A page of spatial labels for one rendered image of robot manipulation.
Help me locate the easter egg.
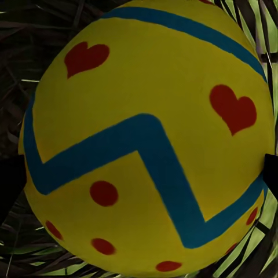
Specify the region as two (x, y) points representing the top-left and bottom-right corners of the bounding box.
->
(18, 0), (276, 278)

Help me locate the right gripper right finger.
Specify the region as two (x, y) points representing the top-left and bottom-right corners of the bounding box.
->
(263, 154), (278, 200)

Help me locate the wicker basket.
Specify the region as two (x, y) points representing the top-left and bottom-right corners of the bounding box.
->
(0, 0), (278, 278)

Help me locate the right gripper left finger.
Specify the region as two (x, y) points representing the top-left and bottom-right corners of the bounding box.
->
(0, 155), (27, 226)

